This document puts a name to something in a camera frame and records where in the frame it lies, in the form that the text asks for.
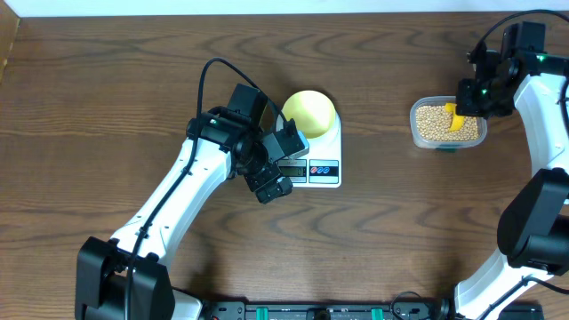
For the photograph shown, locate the white digital kitchen scale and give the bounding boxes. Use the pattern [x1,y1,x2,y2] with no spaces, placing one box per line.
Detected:
[277,112,342,188]

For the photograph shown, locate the soybeans in container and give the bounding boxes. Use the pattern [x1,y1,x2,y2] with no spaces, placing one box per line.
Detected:
[416,105,479,142]

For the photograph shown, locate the yellow measuring scoop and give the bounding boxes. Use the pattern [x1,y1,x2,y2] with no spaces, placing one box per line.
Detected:
[445,102,465,132]

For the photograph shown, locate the pale yellow bowl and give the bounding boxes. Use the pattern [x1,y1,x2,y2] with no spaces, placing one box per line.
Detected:
[282,90,336,139]

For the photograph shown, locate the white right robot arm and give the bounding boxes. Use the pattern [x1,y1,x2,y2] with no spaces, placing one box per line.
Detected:
[449,21,568,319]

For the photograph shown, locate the clear plastic container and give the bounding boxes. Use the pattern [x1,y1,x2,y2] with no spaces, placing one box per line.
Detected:
[410,96,487,149]

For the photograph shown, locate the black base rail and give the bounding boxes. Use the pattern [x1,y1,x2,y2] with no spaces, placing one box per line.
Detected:
[197,299,450,320]

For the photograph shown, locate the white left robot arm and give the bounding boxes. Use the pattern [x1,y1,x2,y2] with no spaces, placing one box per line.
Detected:
[75,84,309,319]

